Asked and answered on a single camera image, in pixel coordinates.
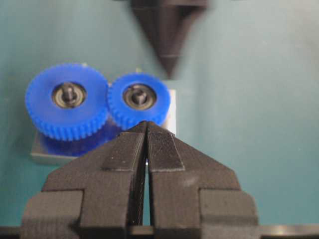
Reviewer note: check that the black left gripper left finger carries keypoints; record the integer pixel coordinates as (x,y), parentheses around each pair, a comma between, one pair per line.
(96,196)

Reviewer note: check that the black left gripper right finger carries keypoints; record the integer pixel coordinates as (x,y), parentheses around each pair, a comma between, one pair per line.
(188,188)

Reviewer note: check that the small blue plastic gear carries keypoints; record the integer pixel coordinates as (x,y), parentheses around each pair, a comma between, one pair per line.
(125,113)

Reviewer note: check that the large blue plastic gear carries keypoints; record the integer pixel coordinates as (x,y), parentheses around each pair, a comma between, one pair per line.
(67,121)

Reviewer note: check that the bare threaded steel shaft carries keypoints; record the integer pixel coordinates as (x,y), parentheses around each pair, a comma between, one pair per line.
(139,96)

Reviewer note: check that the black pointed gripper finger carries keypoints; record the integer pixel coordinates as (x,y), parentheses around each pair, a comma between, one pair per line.
(166,24)

